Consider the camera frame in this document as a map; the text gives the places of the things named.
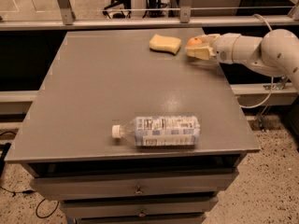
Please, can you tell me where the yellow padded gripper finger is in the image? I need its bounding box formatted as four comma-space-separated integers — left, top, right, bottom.
185, 46, 215, 61
199, 34, 221, 45

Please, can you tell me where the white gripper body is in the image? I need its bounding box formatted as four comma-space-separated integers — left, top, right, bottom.
213, 33, 241, 64

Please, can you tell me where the orange fruit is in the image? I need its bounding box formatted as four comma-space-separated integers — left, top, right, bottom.
187, 37, 202, 47

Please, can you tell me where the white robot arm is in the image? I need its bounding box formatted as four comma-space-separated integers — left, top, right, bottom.
185, 29, 299, 92

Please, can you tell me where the yellow sponge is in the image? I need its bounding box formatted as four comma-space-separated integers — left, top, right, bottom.
149, 35, 181, 55

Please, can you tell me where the black office chair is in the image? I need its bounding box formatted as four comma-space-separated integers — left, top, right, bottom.
103, 0, 132, 19

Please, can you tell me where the clear plastic water bottle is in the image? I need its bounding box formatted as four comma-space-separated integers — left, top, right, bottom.
111, 116, 200, 147

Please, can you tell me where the grey drawer cabinet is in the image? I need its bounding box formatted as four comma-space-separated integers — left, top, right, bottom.
6, 30, 259, 224

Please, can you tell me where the white cable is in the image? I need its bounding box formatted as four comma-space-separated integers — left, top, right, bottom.
239, 13, 278, 109

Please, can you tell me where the metal railing frame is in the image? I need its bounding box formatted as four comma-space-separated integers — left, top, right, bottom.
0, 0, 299, 31

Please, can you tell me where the black floor cable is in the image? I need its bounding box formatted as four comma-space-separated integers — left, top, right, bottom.
0, 131, 60, 219

